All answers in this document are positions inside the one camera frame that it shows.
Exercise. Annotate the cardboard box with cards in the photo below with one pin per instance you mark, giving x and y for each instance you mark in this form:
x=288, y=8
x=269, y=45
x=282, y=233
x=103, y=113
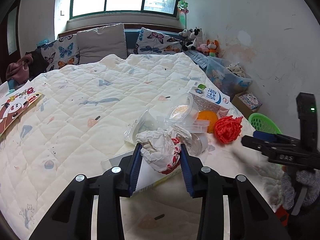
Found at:
x=246, y=103

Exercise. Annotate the cow plush toy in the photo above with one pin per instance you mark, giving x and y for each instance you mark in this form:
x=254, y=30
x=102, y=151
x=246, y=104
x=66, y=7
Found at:
x=193, y=38

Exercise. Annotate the grey gloved hand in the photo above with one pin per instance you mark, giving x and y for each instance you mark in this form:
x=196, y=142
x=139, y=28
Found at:
x=299, y=187

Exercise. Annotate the colourful pinwheel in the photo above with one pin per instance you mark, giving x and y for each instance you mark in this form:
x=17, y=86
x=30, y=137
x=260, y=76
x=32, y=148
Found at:
x=182, y=8

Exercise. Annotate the clear plastic cup lid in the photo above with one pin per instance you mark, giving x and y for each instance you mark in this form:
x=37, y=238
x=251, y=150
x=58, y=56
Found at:
x=197, y=144

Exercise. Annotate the maroon clothing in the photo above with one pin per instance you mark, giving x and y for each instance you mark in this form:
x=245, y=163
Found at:
x=19, y=71

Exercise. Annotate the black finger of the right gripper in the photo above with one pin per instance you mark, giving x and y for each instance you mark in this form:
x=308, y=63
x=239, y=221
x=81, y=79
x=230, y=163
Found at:
x=265, y=148

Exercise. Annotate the red plastic stool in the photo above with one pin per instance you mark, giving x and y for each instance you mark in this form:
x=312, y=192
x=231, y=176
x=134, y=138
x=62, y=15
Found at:
x=282, y=215

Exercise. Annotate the clear plastic cup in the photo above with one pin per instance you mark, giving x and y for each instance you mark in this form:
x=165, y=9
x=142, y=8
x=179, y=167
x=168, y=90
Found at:
x=146, y=122

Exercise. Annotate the right butterfly pillow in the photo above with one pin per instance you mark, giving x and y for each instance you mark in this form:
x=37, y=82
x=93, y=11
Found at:
x=153, y=42

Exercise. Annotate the white blue milk carton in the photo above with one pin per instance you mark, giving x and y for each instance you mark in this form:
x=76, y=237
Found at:
x=210, y=99

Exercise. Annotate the pink plush toy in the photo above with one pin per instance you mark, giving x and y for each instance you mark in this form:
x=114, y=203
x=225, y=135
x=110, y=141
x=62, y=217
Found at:
x=203, y=48

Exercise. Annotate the white red paper wrapper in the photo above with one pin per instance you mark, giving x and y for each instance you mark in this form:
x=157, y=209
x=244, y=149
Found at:
x=161, y=148

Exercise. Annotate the orange peel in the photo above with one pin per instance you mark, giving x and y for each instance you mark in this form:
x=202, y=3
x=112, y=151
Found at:
x=208, y=116

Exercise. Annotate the red mesh net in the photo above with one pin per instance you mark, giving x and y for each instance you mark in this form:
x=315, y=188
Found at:
x=227, y=129

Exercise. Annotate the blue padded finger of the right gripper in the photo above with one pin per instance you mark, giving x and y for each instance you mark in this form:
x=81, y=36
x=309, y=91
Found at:
x=271, y=136

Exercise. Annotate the clear plastic container lid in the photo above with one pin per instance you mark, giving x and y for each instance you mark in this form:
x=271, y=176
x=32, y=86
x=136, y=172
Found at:
x=198, y=126

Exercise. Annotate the white quilted blanket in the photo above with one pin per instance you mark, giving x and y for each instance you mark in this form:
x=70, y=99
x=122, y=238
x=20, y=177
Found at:
x=80, y=121

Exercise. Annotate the butterfly pillow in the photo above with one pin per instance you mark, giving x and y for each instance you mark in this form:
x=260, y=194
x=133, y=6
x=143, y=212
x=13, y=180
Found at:
x=61, y=52
x=153, y=42

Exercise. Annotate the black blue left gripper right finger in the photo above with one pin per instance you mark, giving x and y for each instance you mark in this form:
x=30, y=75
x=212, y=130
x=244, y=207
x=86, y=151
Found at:
x=250, y=216

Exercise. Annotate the left butterfly pillow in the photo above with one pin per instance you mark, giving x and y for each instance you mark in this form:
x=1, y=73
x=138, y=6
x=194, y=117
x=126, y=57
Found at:
x=61, y=52

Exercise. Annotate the green plastic basket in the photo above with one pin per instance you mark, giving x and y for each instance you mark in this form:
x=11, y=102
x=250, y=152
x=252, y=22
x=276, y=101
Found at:
x=263, y=124

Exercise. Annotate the clear plastic storage bin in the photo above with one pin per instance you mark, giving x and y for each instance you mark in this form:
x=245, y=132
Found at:
x=228, y=77

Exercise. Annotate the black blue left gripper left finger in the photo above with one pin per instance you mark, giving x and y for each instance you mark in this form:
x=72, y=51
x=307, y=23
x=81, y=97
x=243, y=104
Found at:
x=70, y=216

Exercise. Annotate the orange fox plush toy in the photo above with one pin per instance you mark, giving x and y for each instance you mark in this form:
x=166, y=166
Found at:
x=213, y=47

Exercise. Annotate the cartoon picture book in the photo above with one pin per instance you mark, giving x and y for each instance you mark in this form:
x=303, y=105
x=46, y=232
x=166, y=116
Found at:
x=14, y=104

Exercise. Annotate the grey cushion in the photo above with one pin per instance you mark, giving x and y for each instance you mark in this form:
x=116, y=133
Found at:
x=95, y=44

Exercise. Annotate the clear plastic bowl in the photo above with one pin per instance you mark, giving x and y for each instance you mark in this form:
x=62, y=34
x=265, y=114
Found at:
x=183, y=112

